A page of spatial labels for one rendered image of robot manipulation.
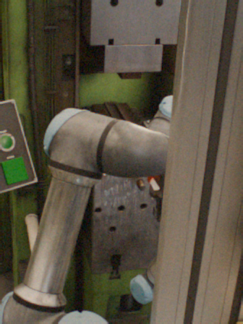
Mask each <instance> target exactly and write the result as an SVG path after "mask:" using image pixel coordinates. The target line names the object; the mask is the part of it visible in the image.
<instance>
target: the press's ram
mask: <svg viewBox="0 0 243 324"><path fill-rule="evenodd" d="M180 5H181V0H80V31H81V33H82V34H83V35H84V36H85V38H86V39H87V40H88V43H89V44H90V46H108V40H110V41H111V42H112V43H113V45H153V44H155V40H156V41H157V42H158V43H159V44H176V41H177V33H178V26H179V13H180Z"/></svg>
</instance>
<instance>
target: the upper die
mask: <svg viewBox="0 0 243 324"><path fill-rule="evenodd" d="M82 40H83V41H84V43H85V45H86V46H87V47H88V50H89V51H90V52H91V54H92V55H93V57H94V59H95V60H96V61H97V62H98V64H99V65H100V68H101V69H102V71H103V72H104V73H105V72H160V71H161V62H162V53H163V44H159V43H158V42H157V41H156V40H155V44H153V45H113V43H112V42H111V41H110V40H108V46H90V44H89V43H88V40H87V39H86V38H85V36H84V35H82Z"/></svg>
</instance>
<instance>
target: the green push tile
mask: <svg viewBox="0 0 243 324"><path fill-rule="evenodd" d="M1 167H2V169H3V172H4V176H5V179H6V181H7V185H9V184H14V183H16V182H20V181H25V180H27V179H29V178H28V175H27V171H26V168H25V164H24V161H23V158H22V157H19V158H15V159H12V160H8V161H5V162H2V163H1Z"/></svg>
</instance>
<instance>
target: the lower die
mask: <svg viewBox="0 0 243 324"><path fill-rule="evenodd" d="M107 103H115V104H116V106H117V108H118V109H119V110H120V112H121V114H122V116H123V117H124V118H125V120H126V122H129V123H133V124H138V123H139V122H140V121H139V120H138V119H137V120H136V121H135V118H136V116H135V114H134V115H133V116H132V113H133V111H132V110H131V111H130V112H129V110H130V107H129V106H128V104H127V103H117V102H116V101H109V102H103V104H95V105H92V107H89V108H90V110H91V111H92V112H93V113H95V114H100V115H103V116H107V117H111V118H113V119H115V117H114V115H113V112H112V110H111V109H110V108H109V106H108V104H107Z"/></svg>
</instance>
